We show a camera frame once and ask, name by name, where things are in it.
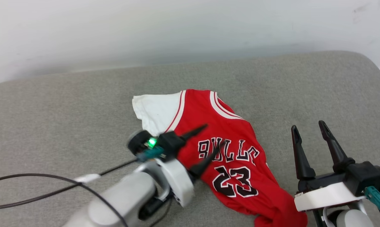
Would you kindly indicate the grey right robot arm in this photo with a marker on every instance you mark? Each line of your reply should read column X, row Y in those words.
column 351, row 219

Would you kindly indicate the grey fabric sofa cushion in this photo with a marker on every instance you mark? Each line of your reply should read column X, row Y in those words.
column 67, row 126

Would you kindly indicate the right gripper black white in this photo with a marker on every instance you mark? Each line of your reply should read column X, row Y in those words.
column 329, row 192

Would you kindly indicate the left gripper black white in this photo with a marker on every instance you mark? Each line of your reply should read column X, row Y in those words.
column 177, row 176

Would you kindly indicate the red Bulls 23 jersey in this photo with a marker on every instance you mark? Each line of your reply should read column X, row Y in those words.
column 228, row 126

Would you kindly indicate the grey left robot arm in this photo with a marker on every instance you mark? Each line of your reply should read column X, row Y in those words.
column 123, row 195

